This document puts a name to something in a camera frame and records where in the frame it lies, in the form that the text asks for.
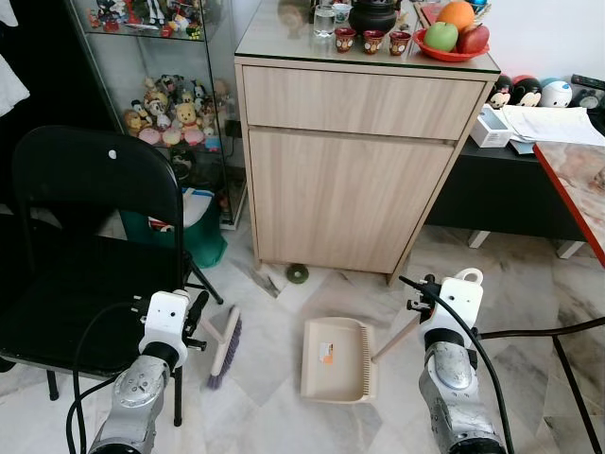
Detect green apple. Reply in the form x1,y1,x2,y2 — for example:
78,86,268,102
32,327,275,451
423,22,459,52

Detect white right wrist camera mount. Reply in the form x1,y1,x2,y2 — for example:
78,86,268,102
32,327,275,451
437,268,485,332

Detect black low bench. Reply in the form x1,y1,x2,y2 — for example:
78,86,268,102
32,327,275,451
423,132,592,258

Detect white hanging cloth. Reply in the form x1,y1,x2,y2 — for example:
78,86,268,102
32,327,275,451
0,0,31,119

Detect orange fruit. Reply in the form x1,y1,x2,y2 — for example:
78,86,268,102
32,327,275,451
436,1,476,33

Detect glass display cabinet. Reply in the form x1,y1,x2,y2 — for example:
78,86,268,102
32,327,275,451
66,0,249,228

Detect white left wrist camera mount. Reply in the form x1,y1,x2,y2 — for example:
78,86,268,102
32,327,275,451
142,291,195,353

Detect white blue plush ball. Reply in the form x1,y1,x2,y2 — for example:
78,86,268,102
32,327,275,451
541,79,575,110

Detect black metal leg frame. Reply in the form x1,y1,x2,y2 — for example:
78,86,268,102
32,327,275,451
477,317,605,454

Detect red fruit plate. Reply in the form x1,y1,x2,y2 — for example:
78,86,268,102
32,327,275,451
413,28,491,63

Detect small red cup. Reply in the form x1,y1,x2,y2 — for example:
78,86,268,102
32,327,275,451
389,31,413,57
362,29,386,55
334,26,357,53

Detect white rectangular box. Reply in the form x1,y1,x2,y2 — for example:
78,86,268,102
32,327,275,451
470,106,512,149

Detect green plastic bin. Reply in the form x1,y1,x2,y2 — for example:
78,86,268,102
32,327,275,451
118,187,228,269

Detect black mouse plush ball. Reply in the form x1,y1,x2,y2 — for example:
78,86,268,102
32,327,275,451
510,76,545,108
487,76,516,110

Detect beige plastic dustpan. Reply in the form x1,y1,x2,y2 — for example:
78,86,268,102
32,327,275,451
301,312,424,406

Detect yellow bear plush figurine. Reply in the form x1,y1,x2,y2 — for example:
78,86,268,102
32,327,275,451
175,102,201,133

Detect light wood drawer cabinet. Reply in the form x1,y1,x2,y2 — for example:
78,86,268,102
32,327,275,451
233,0,502,285

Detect red apple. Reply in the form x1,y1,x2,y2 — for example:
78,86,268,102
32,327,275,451
457,24,491,54

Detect white paper stack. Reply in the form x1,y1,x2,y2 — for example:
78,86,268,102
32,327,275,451
501,104,605,148

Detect beige broom purple bristles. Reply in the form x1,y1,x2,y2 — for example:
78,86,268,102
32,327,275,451
194,305,244,391

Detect marble table red edge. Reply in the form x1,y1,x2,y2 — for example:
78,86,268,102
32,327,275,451
532,142,605,266

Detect black folding chair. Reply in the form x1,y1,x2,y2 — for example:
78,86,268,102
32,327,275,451
0,125,225,427

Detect clear glass of water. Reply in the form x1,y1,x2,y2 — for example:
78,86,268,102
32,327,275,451
313,5,337,39

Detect black round pot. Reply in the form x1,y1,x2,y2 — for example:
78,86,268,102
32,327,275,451
348,0,400,35

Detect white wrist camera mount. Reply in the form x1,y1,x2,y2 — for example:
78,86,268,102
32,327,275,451
437,268,485,332
142,291,195,353

